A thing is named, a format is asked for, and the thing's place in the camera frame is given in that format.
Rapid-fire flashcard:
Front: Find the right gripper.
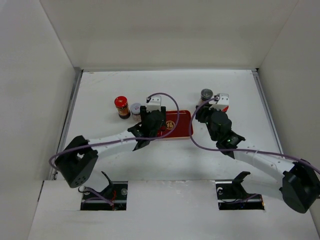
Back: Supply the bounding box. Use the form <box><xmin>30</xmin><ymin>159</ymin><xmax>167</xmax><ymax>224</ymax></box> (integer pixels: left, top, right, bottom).
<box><xmin>195</xmin><ymin>102</ymin><xmax>223</xmax><ymax>142</ymax></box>

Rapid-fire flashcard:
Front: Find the grey-lid condiment jar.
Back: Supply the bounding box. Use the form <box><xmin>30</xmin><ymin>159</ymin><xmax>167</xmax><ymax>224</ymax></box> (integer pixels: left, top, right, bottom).
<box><xmin>130</xmin><ymin>102</ymin><xmax>141</xmax><ymax>123</ymax></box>

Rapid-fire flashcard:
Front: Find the black-top salt grinder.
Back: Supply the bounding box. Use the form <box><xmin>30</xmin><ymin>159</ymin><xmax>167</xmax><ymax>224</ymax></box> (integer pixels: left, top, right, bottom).
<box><xmin>198</xmin><ymin>88</ymin><xmax>214</xmax><ymax>105</ymax></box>

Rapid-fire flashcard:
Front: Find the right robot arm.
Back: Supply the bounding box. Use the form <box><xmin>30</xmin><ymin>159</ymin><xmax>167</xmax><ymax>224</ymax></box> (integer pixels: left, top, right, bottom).
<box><xmin>191</xmin><ymin>101</ymin><xmax>320</xmax><ymax>214</ymax></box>

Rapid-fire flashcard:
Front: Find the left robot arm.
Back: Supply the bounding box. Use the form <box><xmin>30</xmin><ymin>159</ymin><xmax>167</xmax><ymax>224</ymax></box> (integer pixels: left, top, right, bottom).
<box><xmin>54</xmin><ymin>106</ymin><xmax>166</xmax><ymax>200</ymax></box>

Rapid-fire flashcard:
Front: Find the squat red-lid sauce jar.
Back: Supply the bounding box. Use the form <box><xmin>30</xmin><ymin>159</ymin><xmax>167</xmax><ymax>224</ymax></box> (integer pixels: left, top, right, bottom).
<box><xmin>222</xmin><ymin>105</ymin><xmax>229</xmax><ymax>112</ymax></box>

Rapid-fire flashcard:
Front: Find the red lacquer tray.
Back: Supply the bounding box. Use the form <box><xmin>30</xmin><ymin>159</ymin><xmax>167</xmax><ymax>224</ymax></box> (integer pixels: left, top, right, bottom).
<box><xmin>158</xmin><ymin>110</ymin><xmax>191</xmax><ymax>140</ymax></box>

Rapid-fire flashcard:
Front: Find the tall red-lid sauce jar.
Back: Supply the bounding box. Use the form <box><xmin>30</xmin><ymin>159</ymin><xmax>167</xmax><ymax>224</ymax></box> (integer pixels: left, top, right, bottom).
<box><xmin>114</xmin><ymin>96</ymin><xmax>131</xmax><ymax>119</ymax></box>

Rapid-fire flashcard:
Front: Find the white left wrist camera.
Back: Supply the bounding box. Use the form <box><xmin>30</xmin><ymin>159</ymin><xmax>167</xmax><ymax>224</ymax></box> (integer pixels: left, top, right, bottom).
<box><xmin>146</xmin><ymin>95</ymin><xmax>162</xmax><ymax>113</ymax></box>

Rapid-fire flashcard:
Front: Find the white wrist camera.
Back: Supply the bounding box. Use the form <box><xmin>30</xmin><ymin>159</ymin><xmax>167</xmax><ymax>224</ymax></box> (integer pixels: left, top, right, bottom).
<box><xmin>146</xmin><ymin>95</ymin><xmax>162</xmax><ymax>113</ymax></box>
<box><xmin>209</xmin><ymin>93</ymin><xmax>230</xmax><ymax>112</ymax></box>

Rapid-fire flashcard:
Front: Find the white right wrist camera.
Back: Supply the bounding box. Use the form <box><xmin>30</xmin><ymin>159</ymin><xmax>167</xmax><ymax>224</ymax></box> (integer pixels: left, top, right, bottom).
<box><xmin>209</xmin><ymin>93</ymin><xmax>230</xmax><ymax>112</ymax></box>

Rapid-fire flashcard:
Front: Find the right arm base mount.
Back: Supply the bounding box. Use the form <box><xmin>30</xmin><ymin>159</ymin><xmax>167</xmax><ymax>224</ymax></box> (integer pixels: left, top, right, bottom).
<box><xmin>215</xmin><ymin>171</ymin><xmax>265</xmax><ymax>211</ymax></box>

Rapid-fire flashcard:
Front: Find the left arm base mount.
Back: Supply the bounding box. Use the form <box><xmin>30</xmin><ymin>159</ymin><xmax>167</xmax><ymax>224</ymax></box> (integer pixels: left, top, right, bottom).
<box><xmin>78</xmin><ymin>171</ymin><xmax>129</xmax><ymax>211</ymax></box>

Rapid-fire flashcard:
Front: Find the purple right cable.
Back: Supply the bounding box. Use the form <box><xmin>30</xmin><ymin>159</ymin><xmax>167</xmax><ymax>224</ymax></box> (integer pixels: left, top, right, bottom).
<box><xmin>189</xmin><ymin>97</ymin><xmax>320</xmax><ymax>175</ymax></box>

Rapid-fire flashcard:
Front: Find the purple cable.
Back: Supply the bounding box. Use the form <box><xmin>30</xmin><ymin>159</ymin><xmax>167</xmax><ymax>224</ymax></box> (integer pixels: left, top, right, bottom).
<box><xmin>48</xmin><ymin>92</ymin><xmax>180</xmax><ymax>176</ymax></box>
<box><xmin>189</xmin><ymin>97</ymin><xmax>320</xmax><ymax>175</ymax></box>

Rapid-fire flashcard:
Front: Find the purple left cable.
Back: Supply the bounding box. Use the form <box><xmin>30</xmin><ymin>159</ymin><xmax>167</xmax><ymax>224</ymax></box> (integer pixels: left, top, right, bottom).
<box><xmin>48</xmin><ymin>92</ymin><xmax>180</xmax><ymax>176</ymax></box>

